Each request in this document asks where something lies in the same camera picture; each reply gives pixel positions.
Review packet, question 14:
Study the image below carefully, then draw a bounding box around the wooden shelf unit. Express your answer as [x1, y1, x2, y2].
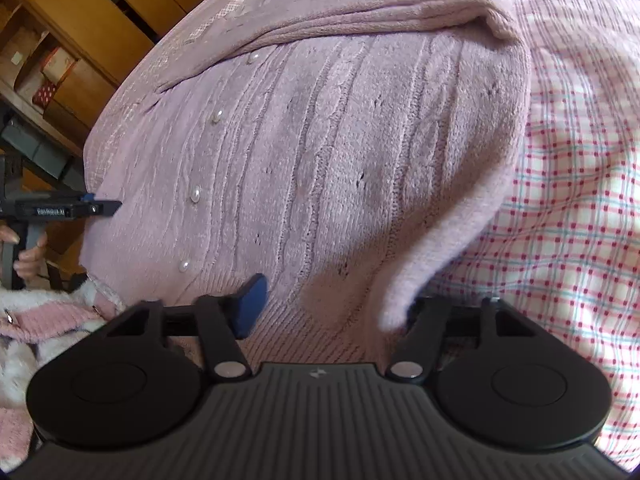
[0, 0, 157, 157]

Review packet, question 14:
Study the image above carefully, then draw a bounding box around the person's left hand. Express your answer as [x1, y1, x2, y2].
[0, 224, 49, 282]

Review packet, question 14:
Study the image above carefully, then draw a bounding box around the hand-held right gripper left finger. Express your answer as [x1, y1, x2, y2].
[106, 273, 268, 382]

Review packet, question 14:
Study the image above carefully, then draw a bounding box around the checked bed sheet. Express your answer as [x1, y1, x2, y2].
[82, 0, 640, 472]

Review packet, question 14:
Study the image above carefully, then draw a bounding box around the red dotted box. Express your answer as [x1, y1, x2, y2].
[32, 82, 59, 109]

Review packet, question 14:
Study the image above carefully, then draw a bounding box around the fuzzy pink white garment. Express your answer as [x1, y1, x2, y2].
[0, 279, 127, 467]

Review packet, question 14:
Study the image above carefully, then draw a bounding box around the pink knitted sweater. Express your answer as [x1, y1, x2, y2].
[80, 0, 534, 376]

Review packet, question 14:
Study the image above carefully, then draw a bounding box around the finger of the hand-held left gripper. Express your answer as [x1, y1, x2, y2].
[82, 193, 123, 218]

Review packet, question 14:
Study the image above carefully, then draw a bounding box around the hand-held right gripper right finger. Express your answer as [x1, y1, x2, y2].
[389, 296, 540, 382]

